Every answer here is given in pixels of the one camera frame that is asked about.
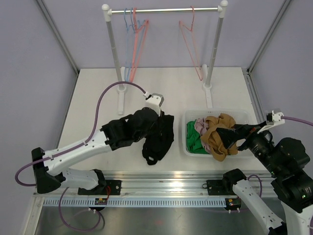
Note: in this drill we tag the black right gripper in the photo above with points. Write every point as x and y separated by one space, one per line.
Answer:
230 136

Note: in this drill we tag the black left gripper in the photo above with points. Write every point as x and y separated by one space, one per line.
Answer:
157 121

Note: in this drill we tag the mustard brown tank top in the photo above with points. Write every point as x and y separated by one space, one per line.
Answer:
214 141

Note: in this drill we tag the black tank top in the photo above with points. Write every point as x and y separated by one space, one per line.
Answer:
158 144

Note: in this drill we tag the pink tank top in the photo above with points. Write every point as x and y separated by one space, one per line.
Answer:
201 127

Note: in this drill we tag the green tank top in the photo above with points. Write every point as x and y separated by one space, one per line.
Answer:
193 142

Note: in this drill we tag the light blue hanger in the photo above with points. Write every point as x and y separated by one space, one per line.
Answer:
127 49
132 49

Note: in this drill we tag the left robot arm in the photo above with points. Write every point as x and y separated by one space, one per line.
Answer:
52 168

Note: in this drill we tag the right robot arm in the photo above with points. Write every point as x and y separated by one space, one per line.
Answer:
285 162

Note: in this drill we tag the white and chrome clothes rack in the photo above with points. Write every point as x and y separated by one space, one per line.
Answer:
139 39

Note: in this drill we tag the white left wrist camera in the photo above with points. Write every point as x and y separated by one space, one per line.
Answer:
154 101

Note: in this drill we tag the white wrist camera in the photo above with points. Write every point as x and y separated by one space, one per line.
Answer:
154 101
273 119

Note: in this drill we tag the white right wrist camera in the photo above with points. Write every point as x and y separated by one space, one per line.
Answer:
273 119

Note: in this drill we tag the right aluminium frame post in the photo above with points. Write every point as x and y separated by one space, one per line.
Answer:
269 34

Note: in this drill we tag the aluminium frame post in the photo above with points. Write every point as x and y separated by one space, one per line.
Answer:
57 35
269 34

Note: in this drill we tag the white slotted cable duct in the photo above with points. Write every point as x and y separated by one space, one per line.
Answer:
137 202

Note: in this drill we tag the left aluminium frame post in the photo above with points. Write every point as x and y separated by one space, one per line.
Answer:
57 35

